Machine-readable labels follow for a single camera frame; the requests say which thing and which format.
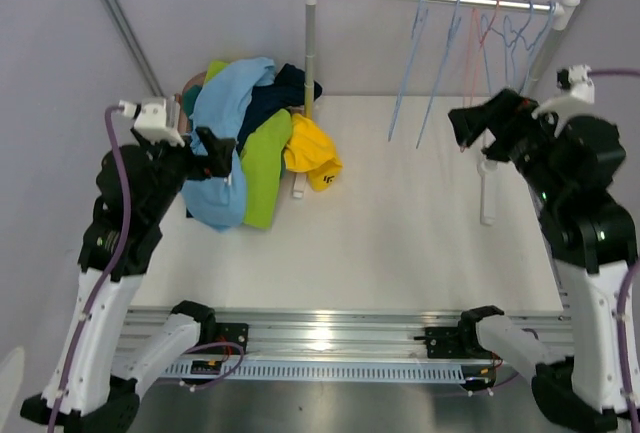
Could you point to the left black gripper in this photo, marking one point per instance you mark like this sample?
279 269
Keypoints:
218 160

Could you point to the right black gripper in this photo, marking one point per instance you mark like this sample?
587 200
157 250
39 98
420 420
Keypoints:
471 122

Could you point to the lime green shorts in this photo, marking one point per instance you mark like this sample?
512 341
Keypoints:
262 163

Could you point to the dark green shorts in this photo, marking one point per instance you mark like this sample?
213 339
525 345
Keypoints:
189 98

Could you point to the light blue shorts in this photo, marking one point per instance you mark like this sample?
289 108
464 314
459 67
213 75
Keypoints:
220 203

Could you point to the pink wire hanger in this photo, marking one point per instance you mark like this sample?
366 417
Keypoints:
475 46

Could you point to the yellow shorts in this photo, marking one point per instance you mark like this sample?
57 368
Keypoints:
312 152

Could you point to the navy blue shorts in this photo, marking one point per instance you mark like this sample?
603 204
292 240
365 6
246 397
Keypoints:
280 93

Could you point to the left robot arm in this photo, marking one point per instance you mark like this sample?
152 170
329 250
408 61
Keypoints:
90 390

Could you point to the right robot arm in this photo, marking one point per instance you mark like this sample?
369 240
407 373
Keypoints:
568 157

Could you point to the pink plastic basin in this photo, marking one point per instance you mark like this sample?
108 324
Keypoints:
184 124

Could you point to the white metal clothes rack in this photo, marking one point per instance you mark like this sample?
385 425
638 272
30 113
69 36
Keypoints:
392 184

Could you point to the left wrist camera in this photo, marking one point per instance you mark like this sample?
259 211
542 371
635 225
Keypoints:
155 119

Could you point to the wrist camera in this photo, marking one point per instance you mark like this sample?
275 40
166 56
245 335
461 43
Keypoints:
576 95
155 119

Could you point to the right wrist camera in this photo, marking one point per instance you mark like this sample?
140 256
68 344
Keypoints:
576 95

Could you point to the aluminium mounting rail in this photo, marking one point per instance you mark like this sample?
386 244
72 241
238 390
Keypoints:
340 335

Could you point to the slotted cable duct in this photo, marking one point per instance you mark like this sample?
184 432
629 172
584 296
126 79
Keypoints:
256 369

